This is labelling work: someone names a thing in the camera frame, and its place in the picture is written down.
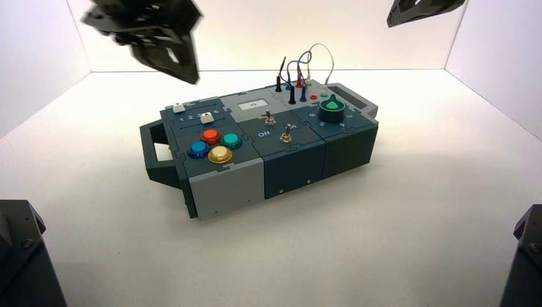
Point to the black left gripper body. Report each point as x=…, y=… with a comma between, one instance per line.
x=139, y=15

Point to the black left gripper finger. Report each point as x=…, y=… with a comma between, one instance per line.
x=161, y=59
x=191, y=40

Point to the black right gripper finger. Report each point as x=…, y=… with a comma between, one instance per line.
x=417, y=12

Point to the red round push button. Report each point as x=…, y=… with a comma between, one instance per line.
x=211, y=136

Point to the blue round push button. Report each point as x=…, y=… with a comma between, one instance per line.
x=198, y=149

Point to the green round push button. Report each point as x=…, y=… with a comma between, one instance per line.
x=231, y=140

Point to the yellow round push button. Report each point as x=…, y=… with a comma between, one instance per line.
x=220, y=154

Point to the white slider knob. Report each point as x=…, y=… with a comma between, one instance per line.
x=206, y=118
x=179, y=108

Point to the small white display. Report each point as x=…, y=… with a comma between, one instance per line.
x=253, y=104

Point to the green rotary knob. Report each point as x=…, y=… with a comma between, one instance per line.
x=332, y=110

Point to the grey and teal control box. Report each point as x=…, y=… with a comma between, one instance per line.
x=292, y=165

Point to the metal toggle switch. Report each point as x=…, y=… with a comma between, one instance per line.
x=286, y=135
x=269, y=119

